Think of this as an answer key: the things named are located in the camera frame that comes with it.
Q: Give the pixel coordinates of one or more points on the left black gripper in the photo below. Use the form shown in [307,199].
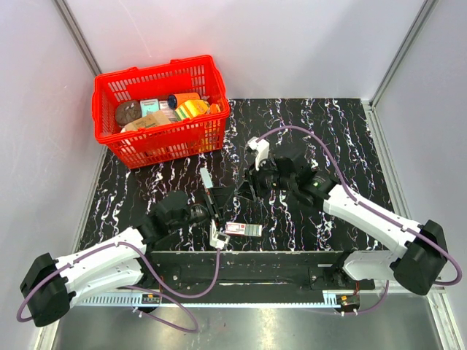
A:
[222,196]

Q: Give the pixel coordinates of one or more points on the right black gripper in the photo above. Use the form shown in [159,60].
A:
[257,177]

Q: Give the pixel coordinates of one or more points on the red white staple box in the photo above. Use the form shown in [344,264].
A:
[241,229]

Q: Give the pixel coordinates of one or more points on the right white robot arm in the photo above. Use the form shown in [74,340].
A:
[415,252]

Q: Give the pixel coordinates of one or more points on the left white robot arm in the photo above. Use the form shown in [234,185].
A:
[52,286]

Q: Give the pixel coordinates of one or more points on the yellow green snack pack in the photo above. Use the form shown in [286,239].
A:
[191,109]

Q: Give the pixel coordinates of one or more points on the brown cardboard box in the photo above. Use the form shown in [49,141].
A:
[151,120]

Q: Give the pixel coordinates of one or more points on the orange blue cylinder can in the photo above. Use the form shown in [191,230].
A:
[174,100]

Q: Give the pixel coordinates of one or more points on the teal small box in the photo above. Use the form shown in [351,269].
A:
[149,106]

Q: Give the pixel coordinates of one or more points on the red plastic shopping basket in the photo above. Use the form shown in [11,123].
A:
[136,149]

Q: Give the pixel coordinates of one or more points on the brown round cookie pack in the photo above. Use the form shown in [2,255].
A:
[128,112]

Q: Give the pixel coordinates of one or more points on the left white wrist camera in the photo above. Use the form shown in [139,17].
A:
[217,239]

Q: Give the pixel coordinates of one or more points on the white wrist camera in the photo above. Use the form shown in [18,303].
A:
[260,148]
[217,239]

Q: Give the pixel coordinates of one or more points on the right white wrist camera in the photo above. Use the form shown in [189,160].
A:
[260,148]

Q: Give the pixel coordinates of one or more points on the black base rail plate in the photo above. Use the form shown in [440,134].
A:
[192,272]

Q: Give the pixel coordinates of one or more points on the white slotted cable duct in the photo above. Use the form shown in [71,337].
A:
[234,296]

